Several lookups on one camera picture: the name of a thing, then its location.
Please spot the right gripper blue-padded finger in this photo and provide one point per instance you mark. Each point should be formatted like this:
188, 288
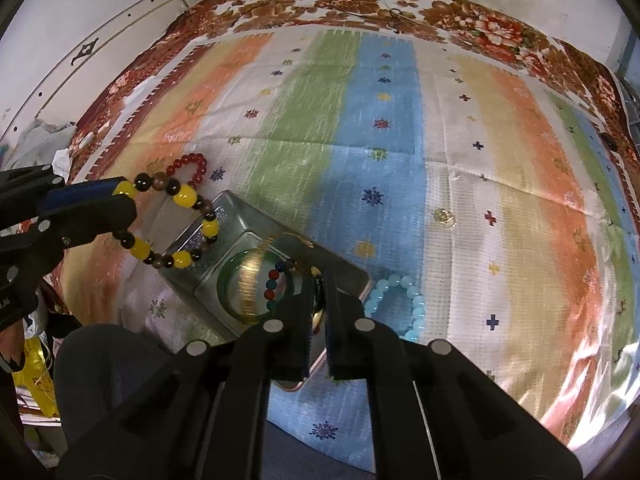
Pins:
80, 193

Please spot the striped colourful bed mat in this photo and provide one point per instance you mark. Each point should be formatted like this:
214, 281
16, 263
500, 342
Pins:
353, 140

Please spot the silver metal tin box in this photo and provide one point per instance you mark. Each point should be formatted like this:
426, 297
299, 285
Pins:
243, 227

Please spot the red floral blanket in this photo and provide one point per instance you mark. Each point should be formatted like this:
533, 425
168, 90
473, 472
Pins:
464, 23

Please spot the small gold charm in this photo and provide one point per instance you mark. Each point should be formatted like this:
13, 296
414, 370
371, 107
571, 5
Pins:
445, 217

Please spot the yellow plastic bag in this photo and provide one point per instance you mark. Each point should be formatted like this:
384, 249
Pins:
35, 376

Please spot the small black object on bed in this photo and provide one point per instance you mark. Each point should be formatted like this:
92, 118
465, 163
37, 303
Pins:
609, 142

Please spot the green jade bangle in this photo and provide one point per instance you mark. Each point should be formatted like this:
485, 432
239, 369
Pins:
228, 291

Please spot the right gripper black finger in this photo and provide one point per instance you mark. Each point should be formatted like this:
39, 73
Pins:
76, 221

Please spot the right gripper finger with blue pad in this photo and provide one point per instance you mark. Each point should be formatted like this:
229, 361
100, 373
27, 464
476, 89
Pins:
132, 411
434, 414

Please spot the gold bangle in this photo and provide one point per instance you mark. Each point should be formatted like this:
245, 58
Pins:
259, 272

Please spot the person's left hand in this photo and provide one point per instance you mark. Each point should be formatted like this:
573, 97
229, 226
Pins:
12, 347

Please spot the grey and white clothes pile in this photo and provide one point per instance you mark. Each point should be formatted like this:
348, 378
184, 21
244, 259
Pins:
38, 144

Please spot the white headboard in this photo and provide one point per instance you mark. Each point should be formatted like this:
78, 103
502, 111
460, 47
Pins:
71, 86

